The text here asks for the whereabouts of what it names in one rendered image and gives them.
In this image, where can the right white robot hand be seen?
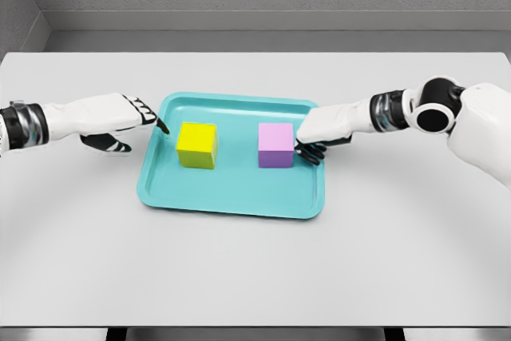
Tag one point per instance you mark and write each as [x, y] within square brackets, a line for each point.
[323, 125]

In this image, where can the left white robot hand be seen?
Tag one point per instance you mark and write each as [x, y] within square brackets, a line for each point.
[108, 113]

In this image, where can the pink purple cube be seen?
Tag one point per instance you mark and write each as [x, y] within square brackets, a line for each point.
[275, 143]

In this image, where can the yellow cube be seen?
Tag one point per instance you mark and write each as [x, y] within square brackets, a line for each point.
[195, 143]

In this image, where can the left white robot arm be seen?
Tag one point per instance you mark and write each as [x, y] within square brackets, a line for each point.
[36, 122]

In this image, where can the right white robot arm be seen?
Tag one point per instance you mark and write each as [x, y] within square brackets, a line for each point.
[435, 121]

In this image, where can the teal rectangular tray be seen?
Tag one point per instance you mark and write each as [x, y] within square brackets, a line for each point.
[223, 185]

